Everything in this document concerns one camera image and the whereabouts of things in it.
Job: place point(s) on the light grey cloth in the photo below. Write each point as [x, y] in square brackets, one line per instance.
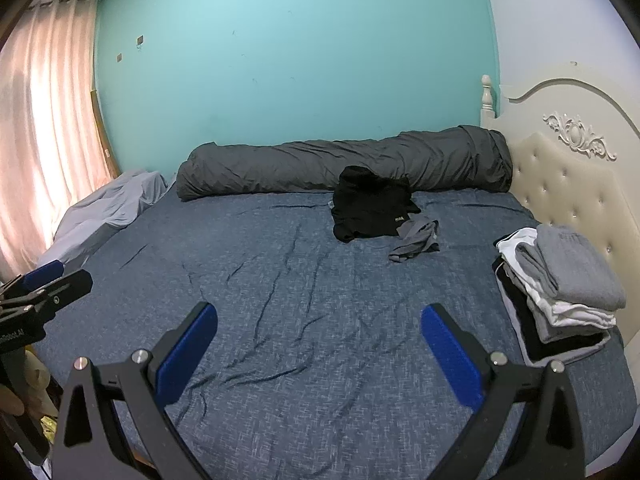
[100, 210]

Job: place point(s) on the cream padded headboard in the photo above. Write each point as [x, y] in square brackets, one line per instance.
[560, 180]

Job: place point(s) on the dark grey rolled duvet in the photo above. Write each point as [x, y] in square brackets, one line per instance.
[300, 165]

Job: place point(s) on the black folded garment grey trim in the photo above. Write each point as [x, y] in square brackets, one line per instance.
[520, 310]

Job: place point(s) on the beige soft object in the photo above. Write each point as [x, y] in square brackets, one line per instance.
[40, 385]

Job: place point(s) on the cream turned bedpost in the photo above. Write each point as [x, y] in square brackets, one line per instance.
[486, 100]

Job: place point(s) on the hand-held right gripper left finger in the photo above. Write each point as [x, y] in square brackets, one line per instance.
[187, 355]

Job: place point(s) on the small grey garment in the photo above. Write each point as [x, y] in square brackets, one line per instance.
[415, 240]

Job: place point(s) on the bed with blue sheet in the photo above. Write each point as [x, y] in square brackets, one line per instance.
[300, 310]

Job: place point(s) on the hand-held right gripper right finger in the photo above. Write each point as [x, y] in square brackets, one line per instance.
[450, 355]

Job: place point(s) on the person's left hand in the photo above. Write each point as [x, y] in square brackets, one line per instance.
[10, 400]

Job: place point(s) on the wooden window trim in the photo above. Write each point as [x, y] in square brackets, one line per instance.
[102, 135]

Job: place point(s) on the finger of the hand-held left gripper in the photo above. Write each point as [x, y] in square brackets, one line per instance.
[65, 287]
[42, 272]

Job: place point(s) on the pink curtain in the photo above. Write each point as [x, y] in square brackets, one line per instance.
[45, 135]

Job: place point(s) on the grey folded sweater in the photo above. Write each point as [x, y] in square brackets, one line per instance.
[575, 270]

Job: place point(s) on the dark grey folded garment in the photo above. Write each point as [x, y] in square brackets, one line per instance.
[555, 332]

